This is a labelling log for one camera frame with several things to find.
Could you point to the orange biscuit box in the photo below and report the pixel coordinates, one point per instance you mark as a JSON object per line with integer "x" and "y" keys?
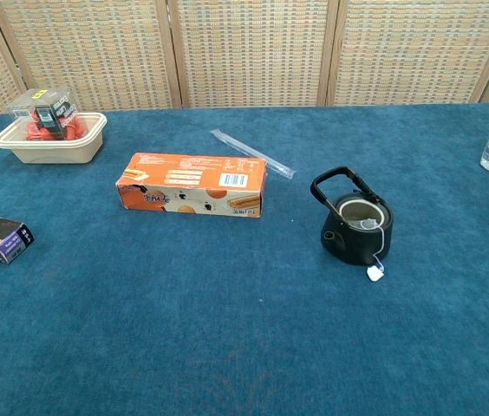
{"x": 192, "y": 177}

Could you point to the beige plastic food tray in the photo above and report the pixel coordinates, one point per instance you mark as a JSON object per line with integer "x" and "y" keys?
{"x": 54, "y": 154}

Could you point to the black cast iron teapot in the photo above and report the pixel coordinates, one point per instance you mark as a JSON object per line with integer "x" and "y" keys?
{"x": 348, "y": 242}

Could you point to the clear box with red item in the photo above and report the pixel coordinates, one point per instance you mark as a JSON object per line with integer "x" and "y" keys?
{"x": 49, "y": 115}

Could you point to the woven folding screen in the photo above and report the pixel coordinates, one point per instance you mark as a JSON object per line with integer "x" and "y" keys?
{"x": 249, "y": 52}

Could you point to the clear wrapped straw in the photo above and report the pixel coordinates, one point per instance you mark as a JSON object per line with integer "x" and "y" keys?
{"x": 251, "y": 151}

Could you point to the blue table cloth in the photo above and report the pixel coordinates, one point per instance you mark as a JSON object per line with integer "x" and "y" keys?
{"x": 184, "y": 312}

